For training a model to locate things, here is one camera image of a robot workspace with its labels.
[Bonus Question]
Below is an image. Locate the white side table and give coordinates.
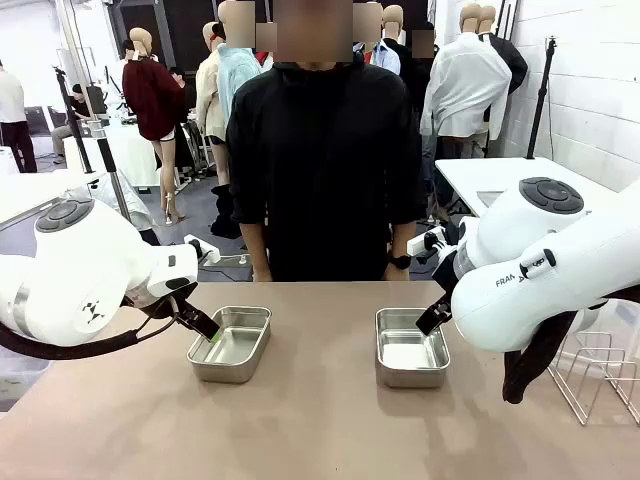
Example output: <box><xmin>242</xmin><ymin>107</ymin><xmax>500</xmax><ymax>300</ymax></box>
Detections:
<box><xmin>434</xmin><ymin>157</ymin><xmax>640</xmax><ymax>241</ymax></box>

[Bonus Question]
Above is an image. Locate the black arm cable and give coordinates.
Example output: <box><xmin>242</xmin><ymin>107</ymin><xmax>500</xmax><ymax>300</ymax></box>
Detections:
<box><xmin>0</xmin><ymin>294</ymin><xmax>180</xmax><ymax>362</ymax></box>
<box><xmin>502</xmin><ymin>309</ymin><xmax>579</xmax><ymax>405</ymax></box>

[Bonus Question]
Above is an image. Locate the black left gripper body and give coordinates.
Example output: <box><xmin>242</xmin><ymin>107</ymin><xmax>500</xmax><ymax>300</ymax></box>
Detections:
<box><xmin>144</xmin><ymin>282</ymin><xmax>199</xmax><ymax>320</ymax></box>

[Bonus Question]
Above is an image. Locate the red top mannequin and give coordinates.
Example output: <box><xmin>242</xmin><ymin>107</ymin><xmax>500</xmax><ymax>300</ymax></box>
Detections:
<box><xmin>254</xmin><ymin>22</ymin><xmax>277</xmax><ymax>74</ymax></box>

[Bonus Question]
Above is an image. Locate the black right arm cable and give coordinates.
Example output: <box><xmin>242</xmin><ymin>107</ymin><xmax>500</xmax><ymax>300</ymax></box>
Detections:
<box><xmin>502</xmin><ymin>309</ymin><xmax>579</xmax><ymax>405</ymax></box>

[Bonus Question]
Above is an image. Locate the silver metal pole stand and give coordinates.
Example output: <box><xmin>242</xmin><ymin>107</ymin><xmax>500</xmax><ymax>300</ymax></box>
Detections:
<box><xmin>59</xmin><ymin>0</ymin><xmax>132</xmax><ymax>221</ymax></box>

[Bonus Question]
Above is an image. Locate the person right forearm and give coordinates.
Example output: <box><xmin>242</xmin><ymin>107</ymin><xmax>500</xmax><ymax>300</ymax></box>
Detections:
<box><xmin>239</xmin><ymin>222</ymin><xmax>274</xmax><ymax>282</ymax></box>

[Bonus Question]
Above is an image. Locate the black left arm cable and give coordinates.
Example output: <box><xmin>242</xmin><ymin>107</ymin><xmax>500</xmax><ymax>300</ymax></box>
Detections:
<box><xmin>0</xmin><ymin>294</ymin><xmax>180</xmax><ymax>362</ymax></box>

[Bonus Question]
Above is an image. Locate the dark jacket blue shirt mannequin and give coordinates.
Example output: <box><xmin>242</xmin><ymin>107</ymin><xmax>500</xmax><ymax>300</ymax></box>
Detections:
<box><xmin>374</xmin><ymin>4</ymin><xmax>431</xmax><ymax>151</ymax></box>

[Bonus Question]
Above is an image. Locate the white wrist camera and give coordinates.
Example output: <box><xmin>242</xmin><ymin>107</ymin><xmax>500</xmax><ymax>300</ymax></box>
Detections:
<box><xmin>183</xmin><ymin>234</ymin><xmax>222</xmax><ymax>266</ymax></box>
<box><xmin>406</xmin><ymin>224</ymin><xmax>449</xmax><ymax>259</ymax></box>

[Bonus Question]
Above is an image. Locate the dark red dress mannequin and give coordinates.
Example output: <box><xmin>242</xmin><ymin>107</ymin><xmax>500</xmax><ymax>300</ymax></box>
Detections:
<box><xmin>122</xmin><ymin>27</ymin><xmax>187</xmax><ymax>227</ymax></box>

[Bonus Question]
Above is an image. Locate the white floor power strip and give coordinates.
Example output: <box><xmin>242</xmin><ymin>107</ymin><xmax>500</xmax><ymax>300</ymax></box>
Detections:
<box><xmin>199</xmin><ymin>252</ymin><xmax>252</xmax><ymax>267</ymax></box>

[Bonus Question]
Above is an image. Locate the black tripod stand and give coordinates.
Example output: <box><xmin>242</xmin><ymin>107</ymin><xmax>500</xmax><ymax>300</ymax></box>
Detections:
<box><xmin>52</xmin><ymin>64</ymin><xmax>96</xmax><ymax>175</ymax></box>
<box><xmin>524</xmin><ymin>34</ymin><xmax>559</xmax><ymax>161</ymax></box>

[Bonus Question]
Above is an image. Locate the person torso black shirt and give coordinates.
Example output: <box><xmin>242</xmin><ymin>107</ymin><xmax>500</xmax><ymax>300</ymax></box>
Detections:
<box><xmin>224</xmin><ymin>59</ymin><xmax>426</xmax><ymax>282</ymax></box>

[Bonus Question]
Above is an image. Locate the light blue shirt mannequin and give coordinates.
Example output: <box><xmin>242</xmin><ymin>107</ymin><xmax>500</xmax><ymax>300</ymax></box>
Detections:
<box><xmin>217</xmin><ymin>0</ymin><xmax>262</xmax><ymax>136</ymax></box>

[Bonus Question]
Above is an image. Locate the rectangular stainless steel container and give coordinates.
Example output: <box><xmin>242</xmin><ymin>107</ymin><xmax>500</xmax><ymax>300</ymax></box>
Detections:
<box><xmin>186</xmin><ymin>305</ymin><xmax>273</xmax><ymax>385</ymax></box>
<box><xmin>374</xmin><ymin>307</ymin><xmax>451</xmax><ymax>390</ymax></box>

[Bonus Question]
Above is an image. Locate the white background table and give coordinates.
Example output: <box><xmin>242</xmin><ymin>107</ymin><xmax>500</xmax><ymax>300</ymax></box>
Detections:
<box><xmin>63</xmin><ymin>119</ymin><xmax>162</xmax><ymax>189</ymax></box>

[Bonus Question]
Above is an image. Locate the steel wire lid rack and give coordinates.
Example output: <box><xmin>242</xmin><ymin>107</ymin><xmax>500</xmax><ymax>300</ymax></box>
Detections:
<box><xmin>547</xmin><ymin>332</ymin><xmax>640</xmax><ymax>426</ymax></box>

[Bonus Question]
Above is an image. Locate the person left forearm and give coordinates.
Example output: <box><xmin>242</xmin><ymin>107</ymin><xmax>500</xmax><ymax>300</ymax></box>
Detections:
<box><xmin>383</xmin><ymin>219</ymin><xmax>419</xmax><ymax>271</ymax></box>

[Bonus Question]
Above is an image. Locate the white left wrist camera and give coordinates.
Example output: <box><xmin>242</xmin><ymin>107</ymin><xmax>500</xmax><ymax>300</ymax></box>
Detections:
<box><xmin>183</xmin><ymin>234</ymin><xmax>222</xmax><ymax>266</ymax></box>

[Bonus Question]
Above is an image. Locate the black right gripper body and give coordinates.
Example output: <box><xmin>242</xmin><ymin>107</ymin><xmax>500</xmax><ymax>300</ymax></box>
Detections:
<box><xmin>432</xmin><ymin>249</ymin><xmax>458</xmax><ymax>301</ymax></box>

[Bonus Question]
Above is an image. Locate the white shirt mannequin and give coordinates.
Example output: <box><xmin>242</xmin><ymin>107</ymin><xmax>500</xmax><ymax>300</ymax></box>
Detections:
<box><xmin>419</xmin><ymin>2</ymin><xmax>514</xmax><ymax>161</ymax></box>

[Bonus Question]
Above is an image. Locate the standing person white shirt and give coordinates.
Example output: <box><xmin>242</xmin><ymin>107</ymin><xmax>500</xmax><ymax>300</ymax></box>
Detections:
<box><xmin>0</xmin><ymin>59</ymin><xmax>39</xmax><ymax>175</ymax></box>

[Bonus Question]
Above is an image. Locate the black jacket mannequin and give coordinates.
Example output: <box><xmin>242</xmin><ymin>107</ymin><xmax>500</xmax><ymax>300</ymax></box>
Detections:
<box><xmin>478</xmin><ymin>4</ymin><xmax>529</xmax><ymax>96</ymax></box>

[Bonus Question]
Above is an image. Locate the beige shirt mannequin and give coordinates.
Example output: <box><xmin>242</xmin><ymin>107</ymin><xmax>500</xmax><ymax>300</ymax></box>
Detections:
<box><xmin>194</xmin><ymin>22</ymin><xmax>231</xmax><ymax>186</ymax></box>

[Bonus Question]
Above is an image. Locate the seated person black shirt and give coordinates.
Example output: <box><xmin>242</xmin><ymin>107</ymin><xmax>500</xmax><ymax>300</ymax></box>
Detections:
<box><xmin>51</xmin><ymin>83</ymin><xmax>109</xmax><ymax>166</ymax></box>

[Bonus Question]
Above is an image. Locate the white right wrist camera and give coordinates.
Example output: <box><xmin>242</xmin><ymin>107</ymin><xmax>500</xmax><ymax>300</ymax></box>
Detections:
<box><xmin>406</xmin><ymin>224</ymin><xmax>449</xmax><ymax>259</ymax></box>

